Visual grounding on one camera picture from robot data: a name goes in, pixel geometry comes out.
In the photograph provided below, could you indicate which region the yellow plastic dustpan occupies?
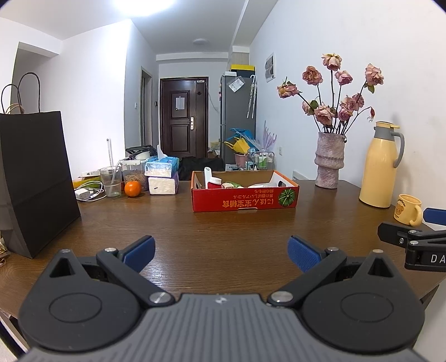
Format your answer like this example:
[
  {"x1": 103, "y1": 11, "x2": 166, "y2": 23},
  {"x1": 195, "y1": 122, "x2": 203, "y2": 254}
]
[{"x1": 225, "y1": 137, "x2": 249, "y2": 154}]

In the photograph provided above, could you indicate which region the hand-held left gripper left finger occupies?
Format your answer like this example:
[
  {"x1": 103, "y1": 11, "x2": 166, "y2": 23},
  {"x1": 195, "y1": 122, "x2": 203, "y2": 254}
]
[{"x1": 47, "y1": 236, "x2": 176, "y2": 309}]

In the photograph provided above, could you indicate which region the dark brown entrance door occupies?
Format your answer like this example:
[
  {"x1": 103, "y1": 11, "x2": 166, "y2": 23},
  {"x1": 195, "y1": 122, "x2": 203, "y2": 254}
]
[{"x1": 159, "y1": 77, "x2": 209, "y2": 161}]

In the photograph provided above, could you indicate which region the metal storage trolley rack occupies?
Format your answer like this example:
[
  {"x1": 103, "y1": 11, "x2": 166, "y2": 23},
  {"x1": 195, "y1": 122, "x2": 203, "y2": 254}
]
[{"x1": 253, "y1": 151, "x2": 276, "y2": 171}]

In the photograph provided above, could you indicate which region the black folding chair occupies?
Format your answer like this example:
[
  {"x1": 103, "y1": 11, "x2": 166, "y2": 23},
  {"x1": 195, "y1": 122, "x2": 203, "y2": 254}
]
[{"x1": 178, "y1": 156, "x2": 225, "y2": 171}]

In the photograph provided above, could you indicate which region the printed cardboard box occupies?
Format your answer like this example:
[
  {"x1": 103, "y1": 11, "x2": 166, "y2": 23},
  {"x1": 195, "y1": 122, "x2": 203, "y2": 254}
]
[{"x1": 190, "y1": 169, "x2": 300, "y2": 213}]

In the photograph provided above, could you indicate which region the clear lidded food container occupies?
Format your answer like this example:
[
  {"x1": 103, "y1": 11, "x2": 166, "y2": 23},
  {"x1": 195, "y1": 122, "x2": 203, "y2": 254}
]
[{"x1": 120, "y1": 158, "x2": 149, "y2": 191}]

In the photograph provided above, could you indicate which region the glass cup with straw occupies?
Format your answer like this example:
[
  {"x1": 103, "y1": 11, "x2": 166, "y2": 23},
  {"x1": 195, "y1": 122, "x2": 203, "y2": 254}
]
[{"x1": 99, "y1": 166, "x2": 122, "y2": 198}]

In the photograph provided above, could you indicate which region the grey refrigerator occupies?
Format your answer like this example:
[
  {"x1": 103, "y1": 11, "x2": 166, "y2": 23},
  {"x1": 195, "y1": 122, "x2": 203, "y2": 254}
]
[{"x1": 219, "y1": 73, "x2": 256, "y2": 168}]

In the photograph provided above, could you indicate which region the pink textured ceramic vase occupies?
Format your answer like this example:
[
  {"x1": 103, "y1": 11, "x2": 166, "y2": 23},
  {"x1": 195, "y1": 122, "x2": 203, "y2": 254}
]
[{"x1": 314, "y1": 131, "x2": 345, "y2": 189}]

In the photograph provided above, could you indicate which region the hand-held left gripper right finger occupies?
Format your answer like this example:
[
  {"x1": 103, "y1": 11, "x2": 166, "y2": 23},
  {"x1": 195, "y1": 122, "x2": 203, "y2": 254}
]
[{"x1": 266, "y1": 236, "x2": 398, "y2": 309}]

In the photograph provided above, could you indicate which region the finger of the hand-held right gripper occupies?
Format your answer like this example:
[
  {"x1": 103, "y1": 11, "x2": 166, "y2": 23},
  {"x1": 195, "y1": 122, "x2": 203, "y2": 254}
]
[
  {"x1": 378, "y1": 222, "x2": 446, "y2": 249},
  {"x1": 423, "y1": 208, "x2": 446, "y2": 227}
]

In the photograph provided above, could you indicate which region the black handheld appliance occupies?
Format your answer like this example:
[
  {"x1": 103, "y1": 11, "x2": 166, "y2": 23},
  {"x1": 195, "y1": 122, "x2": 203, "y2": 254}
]
[{"x1": 125, "y1": 145, "x2": 153, "y2": 160}]

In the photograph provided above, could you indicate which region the bunch of dried pink roses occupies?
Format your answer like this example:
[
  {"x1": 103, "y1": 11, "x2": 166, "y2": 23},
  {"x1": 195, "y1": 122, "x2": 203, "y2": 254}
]
[{"x1": 277, "y1": 53, "x2": 385, "y2": 136}]

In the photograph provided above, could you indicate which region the white lint brush red pad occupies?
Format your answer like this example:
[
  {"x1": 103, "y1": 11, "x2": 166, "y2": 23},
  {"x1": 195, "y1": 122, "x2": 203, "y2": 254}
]
[{"x1": 204, "y1": 167, "x2": 224, "y2": 190}]

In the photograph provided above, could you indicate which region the yellow thermos jug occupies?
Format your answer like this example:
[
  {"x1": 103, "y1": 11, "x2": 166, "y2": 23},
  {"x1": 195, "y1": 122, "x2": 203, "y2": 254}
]
[{"x1": 359, "y1": 121, "x2": 406, "y2": 208}]

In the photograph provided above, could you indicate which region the purple tissue pack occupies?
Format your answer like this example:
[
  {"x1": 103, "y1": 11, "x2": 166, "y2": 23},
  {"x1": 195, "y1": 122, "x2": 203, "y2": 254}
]
[{"x1": 148, "y1": 172, "x2": 180, "y2": 195}]

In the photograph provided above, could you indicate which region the white charger with cables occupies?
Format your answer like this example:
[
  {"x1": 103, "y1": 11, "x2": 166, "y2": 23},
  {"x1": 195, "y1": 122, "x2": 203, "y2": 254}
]
[{"x1": 74, "y1": 181, "x2": 107, "y2": 202}]

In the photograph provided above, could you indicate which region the blue tissue pack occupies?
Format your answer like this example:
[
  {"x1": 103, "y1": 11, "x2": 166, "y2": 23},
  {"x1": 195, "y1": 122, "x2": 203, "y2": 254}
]
[{"x1": 144, "y1": 144, "x2": 180, "y2": 177}]

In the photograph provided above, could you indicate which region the black paper bag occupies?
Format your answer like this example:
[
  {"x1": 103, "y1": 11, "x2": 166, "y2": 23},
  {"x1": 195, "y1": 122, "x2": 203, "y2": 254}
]
[{"x1": 0, "y1": 72, "x2": 82, "y2": 259}]

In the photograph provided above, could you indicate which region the purple feather decoration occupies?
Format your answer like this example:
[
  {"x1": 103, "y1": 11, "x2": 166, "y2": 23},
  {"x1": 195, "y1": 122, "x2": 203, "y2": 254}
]
[{"x1": 261, "y1": 120, "x2": 277, "y2": 152}]

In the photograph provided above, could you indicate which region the white wall electrical panel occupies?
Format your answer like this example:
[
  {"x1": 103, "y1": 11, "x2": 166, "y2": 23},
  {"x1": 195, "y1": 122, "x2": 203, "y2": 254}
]
[{"x1": 264, "y1": 53, "x2": 276, "y2": 83}]

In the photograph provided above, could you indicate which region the yellow bear mug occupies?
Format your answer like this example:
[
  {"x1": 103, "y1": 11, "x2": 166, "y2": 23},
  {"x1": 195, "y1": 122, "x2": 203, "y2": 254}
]
[{"x1": 394, "y1": 194, "x2": 423, "y2": 227}]

